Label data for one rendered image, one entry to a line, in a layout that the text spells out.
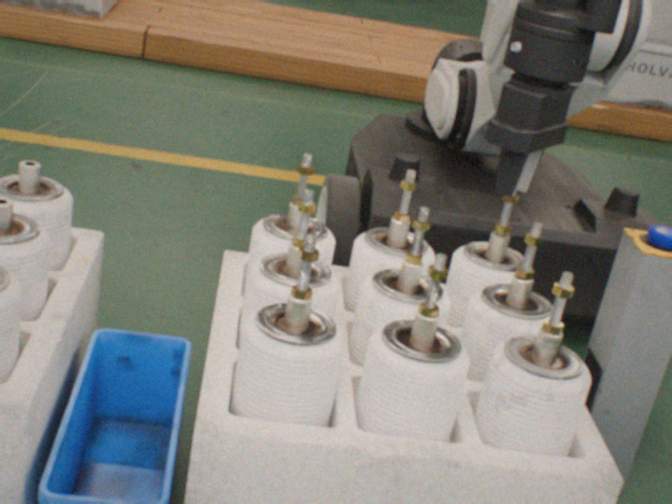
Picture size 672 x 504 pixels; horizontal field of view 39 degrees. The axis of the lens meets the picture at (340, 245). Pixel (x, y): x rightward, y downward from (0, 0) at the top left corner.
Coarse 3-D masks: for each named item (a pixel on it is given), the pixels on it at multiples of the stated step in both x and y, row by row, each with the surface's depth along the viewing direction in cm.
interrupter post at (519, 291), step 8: (512, 280) 100; (520, 280) 99; (528, 280) 99; (512, 288) 100; (520, 288) 99; (528, 288) 99; (512, 296) 100; (520, 296) 99; (528, 296) 100; (512, 304) 100; (520, 304) 100
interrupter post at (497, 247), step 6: (492, 234) 110; (492, 240) 110; (498, 240) 110; (504, 240) 110; (492, 246) 110; (498, 246) 110; (504, 246) 110; (486, 252) 111; (492, 252) 110; (498, 252) 110; (504, 252) 111; (492, 258) 111; (498, 258) 110
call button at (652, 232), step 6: (654, 228) 107; (660, 228) 107; (666, 228) 107; (648, 234) 107; (654, 234) 106; (660, 234) 105; (666, 234) 105; (654, 240) 106; (660, 240) 105; (666, 240) 105; (660, 246) 106; (666, 246) 106
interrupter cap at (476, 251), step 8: (464, 248) 112; (472, 248) 112; (480, 248) 113; (472, 256) 110; (480, 256) 111; (512, 256) 112; (520, 256) 113; (480, 264) 109; (488, 264) 108; (496, 264) 109; (504, 264) 110; (512, 264) 110; (520, 264) 110
